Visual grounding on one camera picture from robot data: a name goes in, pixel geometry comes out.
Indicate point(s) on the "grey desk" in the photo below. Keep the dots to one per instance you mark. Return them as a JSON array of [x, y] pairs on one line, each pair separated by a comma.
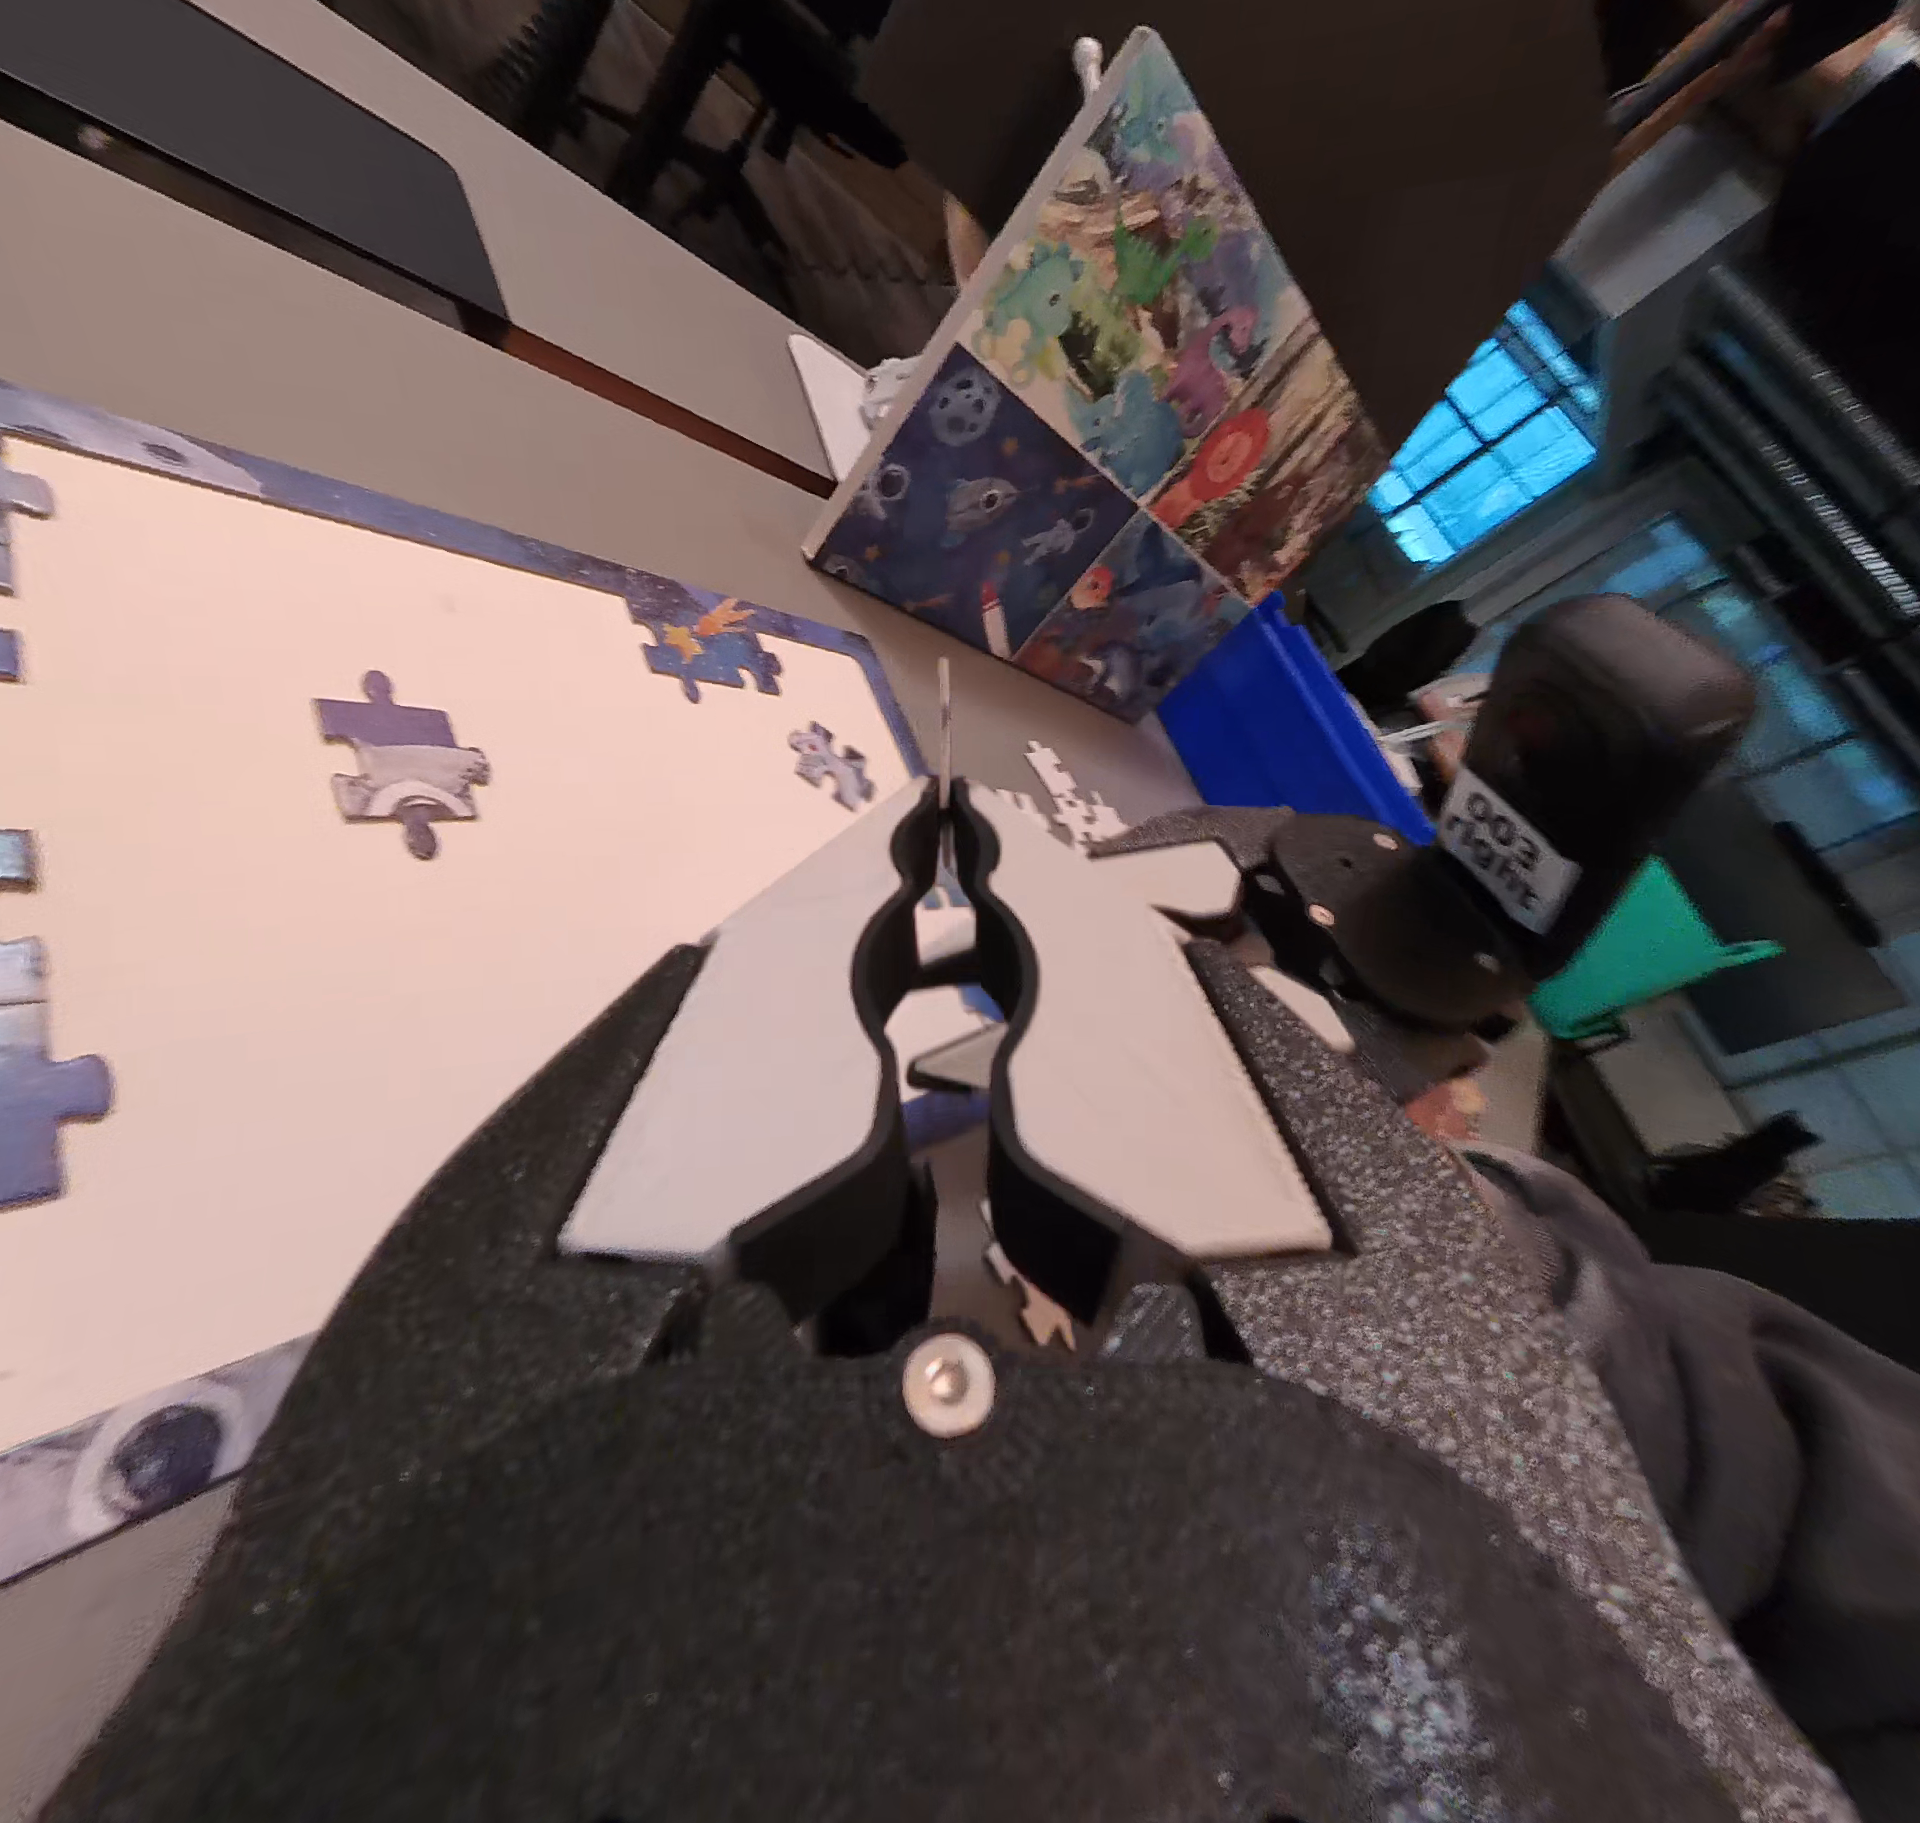
[[632, 308], [494, 428]]

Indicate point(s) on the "orange comet puzzle piece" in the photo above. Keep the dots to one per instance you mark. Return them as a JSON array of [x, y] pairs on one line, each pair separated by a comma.
[[706, 646]]

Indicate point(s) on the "person's right forearm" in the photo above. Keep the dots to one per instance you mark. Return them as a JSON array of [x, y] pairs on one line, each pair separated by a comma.
[[1727, 1404]]

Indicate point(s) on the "small grey robot puzzle piece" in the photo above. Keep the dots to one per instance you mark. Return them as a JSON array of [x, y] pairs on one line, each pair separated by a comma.
[[830, 767]]

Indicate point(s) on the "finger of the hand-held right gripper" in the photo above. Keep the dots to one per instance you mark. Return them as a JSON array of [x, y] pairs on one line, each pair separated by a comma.
[[959, 1066], [1202, 895]]

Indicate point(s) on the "purple star puzzle piece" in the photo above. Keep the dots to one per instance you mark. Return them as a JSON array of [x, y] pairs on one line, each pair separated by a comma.
[[946, 731]]

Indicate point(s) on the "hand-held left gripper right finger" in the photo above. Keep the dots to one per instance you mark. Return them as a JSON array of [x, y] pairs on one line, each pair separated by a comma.
[[1169, 1089]]

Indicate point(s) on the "blue plastic bin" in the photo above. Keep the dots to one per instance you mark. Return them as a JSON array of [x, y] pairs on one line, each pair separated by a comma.
[[1276, 731]]

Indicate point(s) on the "large window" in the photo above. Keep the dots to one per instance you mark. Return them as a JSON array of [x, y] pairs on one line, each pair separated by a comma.
[[1485, 445]]

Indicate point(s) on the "pile of puzzle pieces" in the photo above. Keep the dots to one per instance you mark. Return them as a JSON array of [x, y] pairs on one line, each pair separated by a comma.
[[1074, 805]]

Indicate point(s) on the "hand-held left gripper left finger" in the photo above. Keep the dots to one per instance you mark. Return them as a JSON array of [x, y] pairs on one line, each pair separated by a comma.
[[736, 1101]]

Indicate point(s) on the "illustrated puzzle box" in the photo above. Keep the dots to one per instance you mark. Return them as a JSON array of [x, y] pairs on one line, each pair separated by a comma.
[[1081, 428]]

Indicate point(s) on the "blue space puzzle tray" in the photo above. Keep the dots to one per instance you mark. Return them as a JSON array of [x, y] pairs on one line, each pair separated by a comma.
[[226, 1028]]

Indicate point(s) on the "person's right hand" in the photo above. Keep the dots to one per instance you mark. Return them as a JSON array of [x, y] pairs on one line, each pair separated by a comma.
[[1443, 1110]]

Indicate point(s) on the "black desk panel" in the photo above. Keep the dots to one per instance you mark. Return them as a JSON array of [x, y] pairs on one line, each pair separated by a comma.
[[226, 128]]

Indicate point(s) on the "purple grey banded puzzle piece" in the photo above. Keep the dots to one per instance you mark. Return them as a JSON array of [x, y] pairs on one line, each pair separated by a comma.
[[402, 773]]

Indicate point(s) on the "white display stand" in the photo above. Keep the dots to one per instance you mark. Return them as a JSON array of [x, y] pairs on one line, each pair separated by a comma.
[[825, 407]]

